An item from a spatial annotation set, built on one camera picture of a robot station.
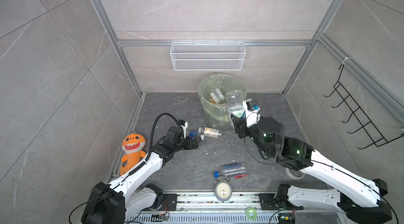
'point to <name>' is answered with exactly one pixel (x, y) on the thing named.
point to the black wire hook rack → (377, 139)
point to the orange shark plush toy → (132, 144)
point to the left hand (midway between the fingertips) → (194, 135)
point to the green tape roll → (254, 214)
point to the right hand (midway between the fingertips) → (237, 113)
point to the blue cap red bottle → (234, 171)
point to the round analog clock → (223, 191)
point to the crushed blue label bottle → (191, 133)
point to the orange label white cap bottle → (209, 132)
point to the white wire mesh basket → (208, 56)
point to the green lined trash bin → (212, 90)
